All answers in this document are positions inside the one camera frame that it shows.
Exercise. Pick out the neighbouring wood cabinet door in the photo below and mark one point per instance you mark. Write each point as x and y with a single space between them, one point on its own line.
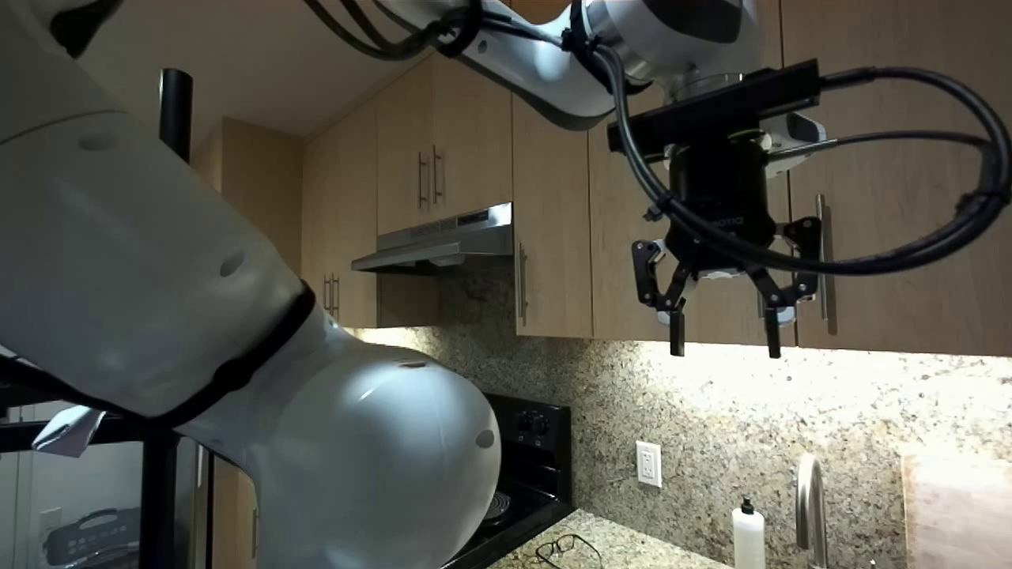
903 168

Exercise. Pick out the wooden cutting board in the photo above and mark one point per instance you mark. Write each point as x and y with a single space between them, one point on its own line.
956 511

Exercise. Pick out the white soap bottle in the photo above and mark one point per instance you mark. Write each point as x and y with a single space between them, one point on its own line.
748 537

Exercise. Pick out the steel range hood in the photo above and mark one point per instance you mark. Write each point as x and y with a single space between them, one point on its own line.
447 242

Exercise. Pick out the steel cabinet door handle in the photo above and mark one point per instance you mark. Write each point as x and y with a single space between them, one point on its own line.
789 315

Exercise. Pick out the tall wood cabinet left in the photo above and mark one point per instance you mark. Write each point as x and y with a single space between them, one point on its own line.
341 215

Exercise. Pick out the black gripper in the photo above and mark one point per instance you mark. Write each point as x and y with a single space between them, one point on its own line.
725 185

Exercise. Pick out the white wall outlet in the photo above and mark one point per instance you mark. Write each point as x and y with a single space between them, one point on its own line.
650 462

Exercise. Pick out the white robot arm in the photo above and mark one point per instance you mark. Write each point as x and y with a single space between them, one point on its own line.
144 292

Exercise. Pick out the upper cabinet over hood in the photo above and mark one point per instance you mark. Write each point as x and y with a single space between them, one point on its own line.
445 143

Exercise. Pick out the black stove top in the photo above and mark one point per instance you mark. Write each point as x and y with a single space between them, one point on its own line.
536 481

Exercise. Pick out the narrow wood cabinet door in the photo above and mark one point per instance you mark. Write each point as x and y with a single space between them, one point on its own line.
551 230

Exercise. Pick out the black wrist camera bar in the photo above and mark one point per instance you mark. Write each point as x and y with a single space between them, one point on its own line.
759 95

